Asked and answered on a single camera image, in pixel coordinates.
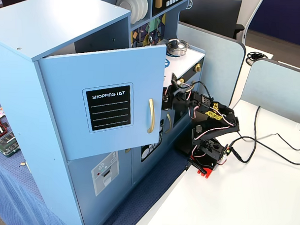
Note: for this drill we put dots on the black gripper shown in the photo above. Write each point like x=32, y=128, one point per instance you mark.
x=175, y=96

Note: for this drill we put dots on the blue shopping list cabinet door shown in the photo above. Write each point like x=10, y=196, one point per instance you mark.
x=98, y=103

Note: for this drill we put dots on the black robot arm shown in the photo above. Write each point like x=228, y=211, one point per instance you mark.
x=213, y=124

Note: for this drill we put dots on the blue dishwasher sticker door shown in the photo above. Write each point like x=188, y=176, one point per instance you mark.
x=150, y=164

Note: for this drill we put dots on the blue ice dispenser sticker door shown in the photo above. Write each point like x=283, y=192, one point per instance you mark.
x=100, y=180

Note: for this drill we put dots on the gold stove knob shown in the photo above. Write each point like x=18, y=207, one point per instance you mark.
x=198, y=67

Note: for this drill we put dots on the steel toy pot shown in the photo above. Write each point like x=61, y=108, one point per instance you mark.
x=177, y=46

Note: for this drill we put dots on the light blue desk partition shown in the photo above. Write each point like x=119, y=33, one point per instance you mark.
x=276, y=87
x=215, y=63

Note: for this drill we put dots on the small green circuit board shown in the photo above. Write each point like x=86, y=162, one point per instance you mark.
x=227, y=151

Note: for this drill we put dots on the black monitor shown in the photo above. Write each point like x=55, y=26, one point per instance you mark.
x=210, y=13

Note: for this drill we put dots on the large white toy plate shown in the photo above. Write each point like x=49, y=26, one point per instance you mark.
x=141, y=7

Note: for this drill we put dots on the red table clamp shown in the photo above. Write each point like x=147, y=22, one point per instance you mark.
x=204, y=170

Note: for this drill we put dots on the black filament spool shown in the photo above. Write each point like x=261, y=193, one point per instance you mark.
x=256, y=58

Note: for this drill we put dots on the small white toy plate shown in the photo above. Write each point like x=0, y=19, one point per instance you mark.
x=125, y=4

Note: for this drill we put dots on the white chair back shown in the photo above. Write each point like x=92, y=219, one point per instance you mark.
x=253, y=17

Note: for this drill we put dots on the light blue toy kitchen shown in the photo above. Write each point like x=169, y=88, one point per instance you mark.
x=56, y=35

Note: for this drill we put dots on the green bit set case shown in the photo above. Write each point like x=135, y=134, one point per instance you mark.
x=6, y=145

